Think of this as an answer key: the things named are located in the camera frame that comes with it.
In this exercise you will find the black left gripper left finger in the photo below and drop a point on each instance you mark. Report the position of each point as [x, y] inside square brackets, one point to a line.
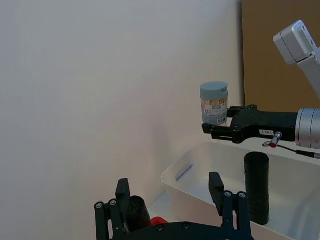
[122, 200]

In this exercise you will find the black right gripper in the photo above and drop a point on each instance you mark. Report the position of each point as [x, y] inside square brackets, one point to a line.
[265, 123]

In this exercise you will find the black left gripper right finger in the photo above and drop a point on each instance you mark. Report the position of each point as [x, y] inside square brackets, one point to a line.
[216, 195]

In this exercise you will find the clear jar with grey lid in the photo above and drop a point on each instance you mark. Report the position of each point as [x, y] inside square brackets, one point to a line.
[214, 105]

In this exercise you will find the short black cylinder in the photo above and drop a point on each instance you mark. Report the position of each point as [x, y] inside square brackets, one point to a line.
[138, 212]

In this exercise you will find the white plastic bin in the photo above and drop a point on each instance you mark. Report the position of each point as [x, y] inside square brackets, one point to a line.
[200, 172]

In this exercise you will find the small red object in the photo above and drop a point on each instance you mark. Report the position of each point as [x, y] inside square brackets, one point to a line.
[158, 221]

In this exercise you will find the tall black cylinder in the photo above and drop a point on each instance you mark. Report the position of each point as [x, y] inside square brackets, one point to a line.
[257, 185]

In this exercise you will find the brown board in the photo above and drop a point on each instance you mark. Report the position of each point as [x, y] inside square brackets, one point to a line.
[265, 57]

